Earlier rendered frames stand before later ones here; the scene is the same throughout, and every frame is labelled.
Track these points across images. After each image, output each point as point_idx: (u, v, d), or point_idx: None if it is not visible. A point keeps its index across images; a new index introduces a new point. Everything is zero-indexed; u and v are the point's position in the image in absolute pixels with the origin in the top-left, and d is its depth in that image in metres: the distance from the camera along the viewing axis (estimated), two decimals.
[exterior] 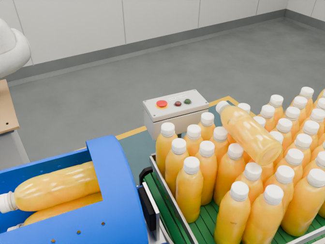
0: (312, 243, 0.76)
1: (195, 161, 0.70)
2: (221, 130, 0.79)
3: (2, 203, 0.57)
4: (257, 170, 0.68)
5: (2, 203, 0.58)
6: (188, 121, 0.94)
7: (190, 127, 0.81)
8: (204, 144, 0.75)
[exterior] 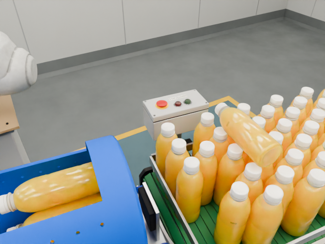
0: (312, 243, 0.76)
1: (195, 161, 0.70)
2: (221, 130, 0.79)
3: (1, 204, 0.58)
4: (257, 170, 0.68)
5: (1, 204, 0.58)
6: (188, 121, 0.94)
7: None
8: (204, 144, 0.75)
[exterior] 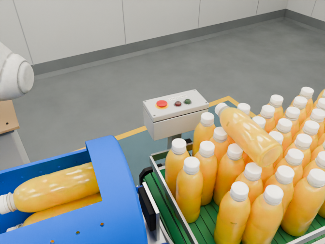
0: (312, 243, 0.76)
1: (195, 161, 0.70)
2: (221, 130, 0.79)
3: (1, 204, 0.58)
4: (257, 170, 0.68)
5: (1, 204, 0.58)
6: (188, 121, 0.94)
7: None
8: (204, 144, 0.75)
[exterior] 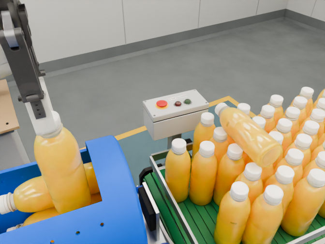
0: (312, 243, 0.76)
1: None
2: (221, 130, 0.79)
3: (1, 204, 0.58)
4: (257, 170, 0.68)
5: (1, 204, 0.58)
6: (188, 121, 0.94)
7: None
8: (204, 144, 0.75)
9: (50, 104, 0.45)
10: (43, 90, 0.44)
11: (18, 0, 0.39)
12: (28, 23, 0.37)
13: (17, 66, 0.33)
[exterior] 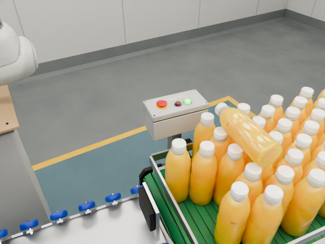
0: (312, 243, 0.76)
1: None
2: (221, 130, 0.79)
3: None
4: (257, 170, 0.68)
5: None
6: (188, 121, 0.94)
7: None
8: (204, 144, 0.75)
9: None
10: None
11: None
12: None
13: None
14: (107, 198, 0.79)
